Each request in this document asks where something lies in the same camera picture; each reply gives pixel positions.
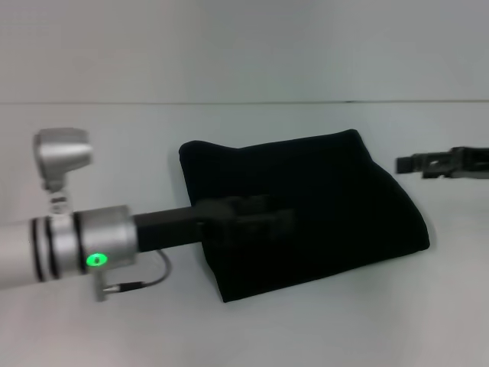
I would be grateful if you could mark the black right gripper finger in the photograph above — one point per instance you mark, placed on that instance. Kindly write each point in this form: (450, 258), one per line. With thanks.
(435, 156)
(405, 165)

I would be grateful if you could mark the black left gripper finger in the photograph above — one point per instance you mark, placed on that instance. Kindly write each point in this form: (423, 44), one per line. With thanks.
(252, 202)
(263, 227)

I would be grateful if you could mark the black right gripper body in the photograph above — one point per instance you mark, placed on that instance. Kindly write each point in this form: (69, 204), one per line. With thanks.
(471, 162)

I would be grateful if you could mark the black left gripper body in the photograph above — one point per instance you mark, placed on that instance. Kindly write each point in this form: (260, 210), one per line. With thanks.
(175, 227)

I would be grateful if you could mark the black t-shirt with pink print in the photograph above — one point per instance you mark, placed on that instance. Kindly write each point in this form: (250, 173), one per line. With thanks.
(324, 214)

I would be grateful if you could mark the silver left camera mount bracket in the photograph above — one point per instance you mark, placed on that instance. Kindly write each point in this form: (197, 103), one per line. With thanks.
(60, 204)

